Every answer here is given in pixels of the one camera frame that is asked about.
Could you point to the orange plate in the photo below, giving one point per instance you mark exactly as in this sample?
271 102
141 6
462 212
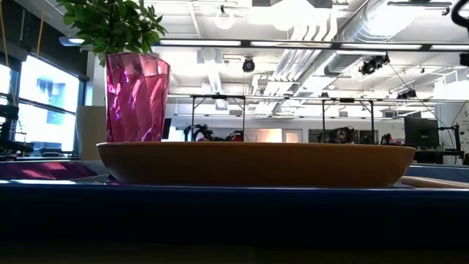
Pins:
256 165

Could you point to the pink faceted plastic cup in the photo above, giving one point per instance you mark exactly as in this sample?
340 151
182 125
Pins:
137 99

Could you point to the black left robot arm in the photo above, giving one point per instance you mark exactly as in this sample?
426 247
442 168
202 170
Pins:
7 111

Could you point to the background black robot arm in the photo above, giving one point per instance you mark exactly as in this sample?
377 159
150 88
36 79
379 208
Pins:
201 132

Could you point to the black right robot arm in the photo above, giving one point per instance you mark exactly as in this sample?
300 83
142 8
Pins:
465 59

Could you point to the blue plastic tray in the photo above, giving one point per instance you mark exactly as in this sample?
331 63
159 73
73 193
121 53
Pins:
234 212

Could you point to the long ceiling light strip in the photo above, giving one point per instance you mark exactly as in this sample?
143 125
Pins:
198 42

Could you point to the white ceiling pipes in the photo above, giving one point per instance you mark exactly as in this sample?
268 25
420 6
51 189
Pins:
308 55

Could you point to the round white ceiling lamp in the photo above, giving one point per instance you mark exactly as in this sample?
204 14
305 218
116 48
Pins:
224 21

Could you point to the green plant in white pot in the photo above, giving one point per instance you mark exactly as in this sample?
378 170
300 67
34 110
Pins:
110 25

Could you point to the grey pendant lamp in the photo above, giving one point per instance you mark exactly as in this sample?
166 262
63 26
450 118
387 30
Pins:
73 41

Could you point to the black computer monitor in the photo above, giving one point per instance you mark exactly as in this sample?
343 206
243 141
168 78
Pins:
421 132

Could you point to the large window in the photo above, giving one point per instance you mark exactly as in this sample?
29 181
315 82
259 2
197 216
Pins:
47 91

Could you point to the black background rig frame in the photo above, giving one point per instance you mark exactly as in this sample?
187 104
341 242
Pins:
346 99
218 97

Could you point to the black overhead camera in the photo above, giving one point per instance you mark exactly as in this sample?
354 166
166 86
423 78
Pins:
248 66

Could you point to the black ceiling camera cluster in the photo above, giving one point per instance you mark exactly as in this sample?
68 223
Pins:
406 94
372 65

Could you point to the silver spiral ceiling duct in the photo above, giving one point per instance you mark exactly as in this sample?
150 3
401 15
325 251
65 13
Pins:
370 29

